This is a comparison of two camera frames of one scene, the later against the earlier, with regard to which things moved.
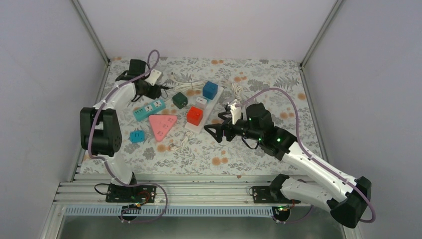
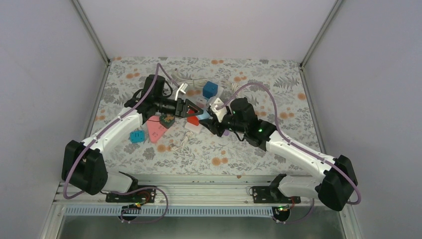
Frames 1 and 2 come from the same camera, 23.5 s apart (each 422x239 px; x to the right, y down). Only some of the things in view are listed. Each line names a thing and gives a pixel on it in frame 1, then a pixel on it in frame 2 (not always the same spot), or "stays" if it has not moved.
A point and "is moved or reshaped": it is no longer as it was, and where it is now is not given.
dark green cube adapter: x=179 y=100 is moved or reshaped
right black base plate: x=270 y=194 stays
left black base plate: x=123 y=193 stays
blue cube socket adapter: x=210 y=90 stays
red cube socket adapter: x=195 y=115 stays
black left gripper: x=153 y=94 -> x=181 y=109
